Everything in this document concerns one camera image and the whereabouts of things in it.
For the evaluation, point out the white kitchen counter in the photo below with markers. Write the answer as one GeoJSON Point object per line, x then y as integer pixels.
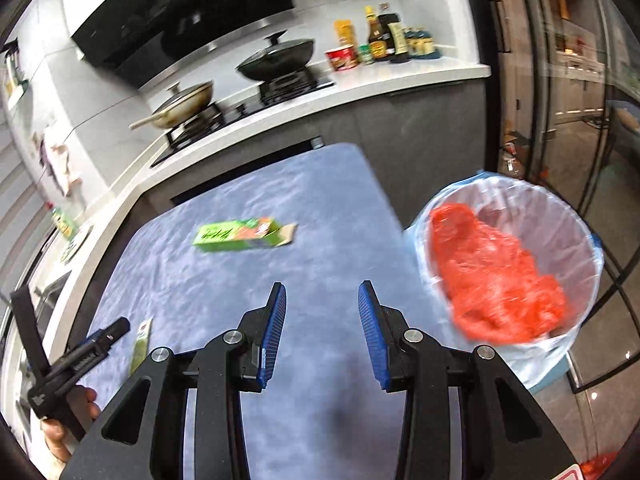
{"type": "Point", "coordinates": [400, 77]}

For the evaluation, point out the bright green carton box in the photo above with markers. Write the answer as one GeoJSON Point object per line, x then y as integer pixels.
{"type": "Point", "coordinates": [235, 235]}

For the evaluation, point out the black wok with lid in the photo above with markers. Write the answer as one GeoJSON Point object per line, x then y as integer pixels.
{"type": "Point", "coordinates": [277, 57]}

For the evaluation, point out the green dish soap bottle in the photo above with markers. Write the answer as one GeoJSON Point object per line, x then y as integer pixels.
{"type": "Point", "coordinates": [62, 222]}

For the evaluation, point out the dark soy sauce bottle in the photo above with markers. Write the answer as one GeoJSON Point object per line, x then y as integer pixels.
{"type": "Point", "coordinates": [397, 40]}

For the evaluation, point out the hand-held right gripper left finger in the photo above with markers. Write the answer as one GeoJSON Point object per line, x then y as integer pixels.
{"type": "Point", "coordinates": [272, 332]}

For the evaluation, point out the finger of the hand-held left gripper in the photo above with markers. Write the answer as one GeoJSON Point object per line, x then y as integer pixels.
{"type": "Point", "coordinates": [90, 352]}

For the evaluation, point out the glass sliding door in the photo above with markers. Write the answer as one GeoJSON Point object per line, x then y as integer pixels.
{"type": "Point", "coordinates": [565, 85]}

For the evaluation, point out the red plastic bag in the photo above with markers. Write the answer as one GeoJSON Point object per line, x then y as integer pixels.
{"type": "Point", "coordinates": [490, 275]}

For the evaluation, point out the hanging pink white cloth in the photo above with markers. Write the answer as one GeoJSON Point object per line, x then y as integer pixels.
{"type": "Point", "coordinates": [62, 162]}

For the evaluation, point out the green white carton box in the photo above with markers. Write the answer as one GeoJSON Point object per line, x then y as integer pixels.
{"type": "Point", "coordinates": [141, 345]}

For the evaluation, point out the yellow bottle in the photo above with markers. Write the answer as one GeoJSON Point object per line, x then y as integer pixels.
{"type": "Point", "coordinates": [345, 35]}

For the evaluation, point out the red instant noodle cup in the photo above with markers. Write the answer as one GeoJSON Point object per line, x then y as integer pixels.
{"type": "Point", "coordinates": [343, 59]}

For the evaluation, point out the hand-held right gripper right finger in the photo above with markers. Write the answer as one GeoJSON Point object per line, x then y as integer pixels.
{"type": "Point", "coordinates": [371, 325]}

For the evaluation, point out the blue grey table cloth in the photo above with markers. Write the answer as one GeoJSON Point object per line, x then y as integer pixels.
{"type": "Point", "coordinates": [200, 300]}

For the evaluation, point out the black range hood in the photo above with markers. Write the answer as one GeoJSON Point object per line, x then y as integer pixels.
{"type": "Point", "coordinates": [175, 15]}

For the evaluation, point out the beige wok with lid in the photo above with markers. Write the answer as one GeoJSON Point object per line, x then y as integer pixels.
{"type": "Point", "coordinates": [185, 102]}

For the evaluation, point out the blue jars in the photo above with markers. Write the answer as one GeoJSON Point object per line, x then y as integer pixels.
{"type": "Point", "coordinates": [422, 44]}

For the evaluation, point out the black gas stove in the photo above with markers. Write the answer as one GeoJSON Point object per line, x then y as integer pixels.
{"type": "Point", "coordinates": [240, 110]}

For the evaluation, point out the trash bin with clear liner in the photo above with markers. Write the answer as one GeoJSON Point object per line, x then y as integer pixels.
{"type": "Point", "coordinates": [560, 225]}

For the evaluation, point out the person's left hand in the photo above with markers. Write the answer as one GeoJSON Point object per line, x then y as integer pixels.
{"type": "Point", "coordinates": [87, 405]}

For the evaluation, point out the small green jar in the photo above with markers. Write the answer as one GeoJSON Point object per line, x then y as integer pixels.
{"type": "Point", "coordinates": [367, 55]}

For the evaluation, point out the brown sauce bottle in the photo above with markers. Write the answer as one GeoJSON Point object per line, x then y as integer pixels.
{"type": "Point", "coordinates": [377, 40]}

